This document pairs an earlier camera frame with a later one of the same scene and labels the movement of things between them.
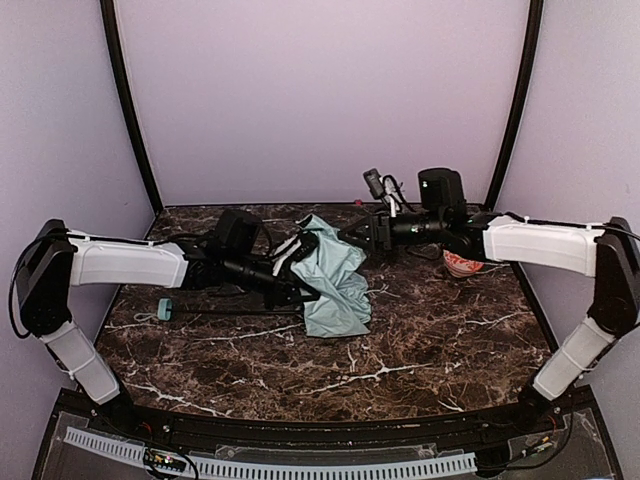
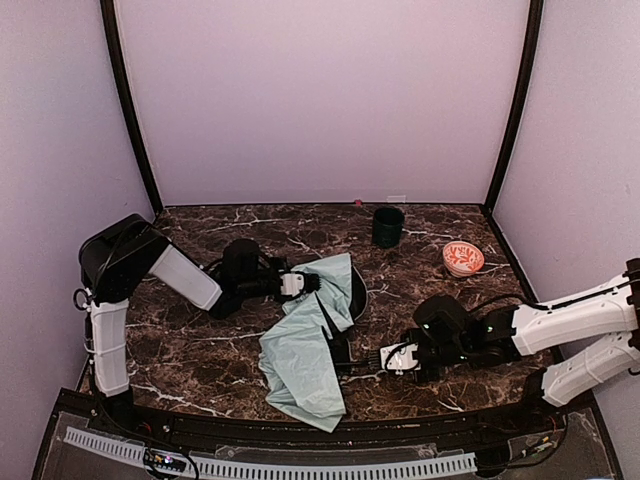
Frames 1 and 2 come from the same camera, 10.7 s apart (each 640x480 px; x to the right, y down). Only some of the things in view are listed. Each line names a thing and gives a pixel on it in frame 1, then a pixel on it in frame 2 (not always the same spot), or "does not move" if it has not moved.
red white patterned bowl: [459, 266] does not move
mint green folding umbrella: [332, 272] -> [298, 364]
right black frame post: [525, 79] does not move
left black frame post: [108, 13] does not move
